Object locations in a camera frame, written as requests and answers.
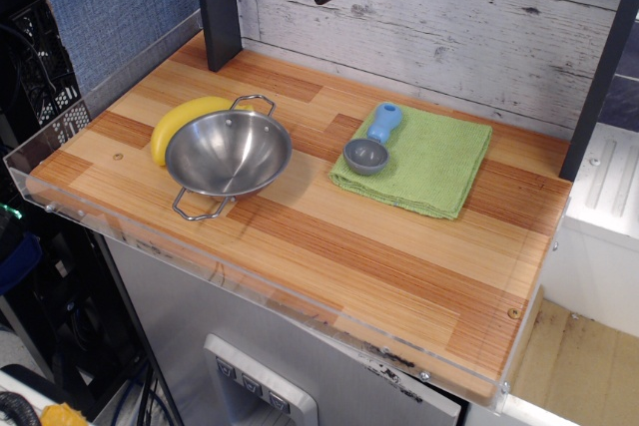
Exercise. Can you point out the grey dispenser button panel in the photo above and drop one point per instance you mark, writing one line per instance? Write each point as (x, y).
(253, 393)

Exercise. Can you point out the clear acrylic table guard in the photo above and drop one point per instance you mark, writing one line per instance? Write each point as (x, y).
(446, 297)

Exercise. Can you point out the green folded cloth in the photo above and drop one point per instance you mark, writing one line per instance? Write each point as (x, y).
(433, 161)

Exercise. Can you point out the white ridged side counter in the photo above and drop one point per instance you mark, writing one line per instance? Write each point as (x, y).
(605, 191)

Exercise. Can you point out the stainless steel two-handled bowl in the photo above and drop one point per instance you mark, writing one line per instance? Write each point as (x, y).
(229, 154)

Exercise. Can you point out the blue and grey scoop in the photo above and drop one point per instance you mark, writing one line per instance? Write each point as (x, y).
(368, 156)

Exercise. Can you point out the yellow toy banana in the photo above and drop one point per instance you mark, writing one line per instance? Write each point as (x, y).
(179, 117)

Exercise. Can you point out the dark grey right post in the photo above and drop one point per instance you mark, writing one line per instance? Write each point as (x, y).
(618, 35)

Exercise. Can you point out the stainless toy fridge front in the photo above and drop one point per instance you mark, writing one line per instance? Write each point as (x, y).
(178, 309)

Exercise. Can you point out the dark grey left post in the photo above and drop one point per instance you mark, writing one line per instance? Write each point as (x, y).
(222, 31)

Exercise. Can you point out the black perforated crate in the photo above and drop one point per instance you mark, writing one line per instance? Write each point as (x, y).
(38, 82)

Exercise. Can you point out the dark grey post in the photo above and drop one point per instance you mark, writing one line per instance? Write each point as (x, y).
(618, 35)
(222, 31)

